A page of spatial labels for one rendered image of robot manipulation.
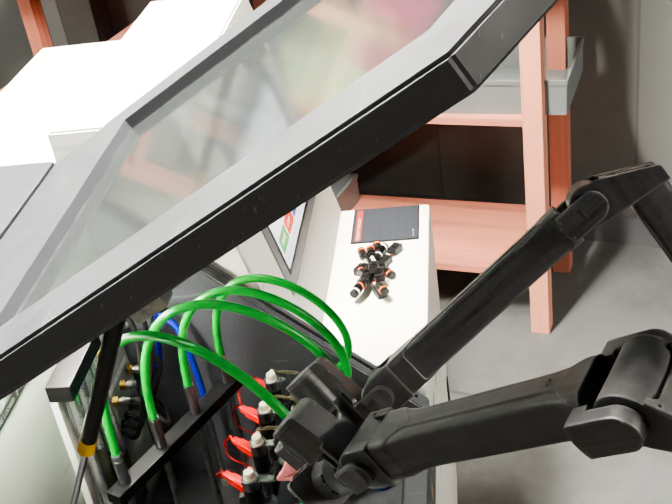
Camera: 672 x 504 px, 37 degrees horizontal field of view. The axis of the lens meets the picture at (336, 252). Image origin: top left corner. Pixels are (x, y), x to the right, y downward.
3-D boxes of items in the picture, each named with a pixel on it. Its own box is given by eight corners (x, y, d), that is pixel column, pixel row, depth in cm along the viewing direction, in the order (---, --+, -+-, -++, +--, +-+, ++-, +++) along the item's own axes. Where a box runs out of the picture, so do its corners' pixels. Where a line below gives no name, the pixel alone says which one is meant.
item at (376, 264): (399, 303, 210) (397, 282, 207) (349, 307, 211) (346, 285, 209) (403, 247, 229) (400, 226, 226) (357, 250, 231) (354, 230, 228)
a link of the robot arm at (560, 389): (659, 458, 80) (699, 363, 87) (615, 407, 79) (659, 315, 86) (354, 505, 114) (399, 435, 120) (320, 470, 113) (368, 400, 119)
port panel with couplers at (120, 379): (133, 431, 175) (87, 284, 159) (115, 432, 175) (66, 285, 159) (151, 384, 186) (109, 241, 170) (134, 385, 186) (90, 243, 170)
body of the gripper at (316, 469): (284, 487, 127) (297, 480, 121) (338, 432, 131) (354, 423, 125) (319, 525, 127) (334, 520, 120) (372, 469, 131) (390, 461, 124)
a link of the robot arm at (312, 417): (373, 486, 110) (410, 428, 115) (292, 420, 110) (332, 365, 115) (333, 513, 120) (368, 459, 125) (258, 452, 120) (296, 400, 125)
